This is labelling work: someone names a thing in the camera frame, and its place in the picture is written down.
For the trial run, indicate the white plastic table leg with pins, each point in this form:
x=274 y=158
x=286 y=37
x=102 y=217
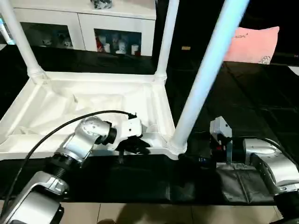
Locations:
x=21 y=39
x=167 y=39
x=205 y=70

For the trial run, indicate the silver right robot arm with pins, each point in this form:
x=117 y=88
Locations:
x=268 y=158

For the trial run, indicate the black work mat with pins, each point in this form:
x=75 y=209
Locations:
x=140 y=179

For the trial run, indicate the dark left robot foot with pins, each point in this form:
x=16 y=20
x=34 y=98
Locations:
x=107 y=221

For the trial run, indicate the red and white carton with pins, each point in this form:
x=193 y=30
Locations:
x=99 y=43

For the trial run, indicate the small yellow label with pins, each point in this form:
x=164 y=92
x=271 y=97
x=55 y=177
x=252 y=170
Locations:
x=186 y=48

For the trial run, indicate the white flat board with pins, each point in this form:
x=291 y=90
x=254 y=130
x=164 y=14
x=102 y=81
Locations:
x=294 y=70

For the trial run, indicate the pink pillow with print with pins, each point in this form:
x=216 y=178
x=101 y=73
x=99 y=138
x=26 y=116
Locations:
x=254 y=44

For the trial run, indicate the white cabinet with glass doors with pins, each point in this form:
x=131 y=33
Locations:
x=81 y=23

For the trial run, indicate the dark bundle of small items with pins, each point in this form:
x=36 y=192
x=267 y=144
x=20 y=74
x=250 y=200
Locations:
x=101 y=3

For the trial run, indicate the white blue patterned pole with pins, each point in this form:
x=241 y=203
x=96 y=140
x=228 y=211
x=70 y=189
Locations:
x=5 y=32

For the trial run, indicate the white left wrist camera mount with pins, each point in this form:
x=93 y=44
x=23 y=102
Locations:
x=128 y=129

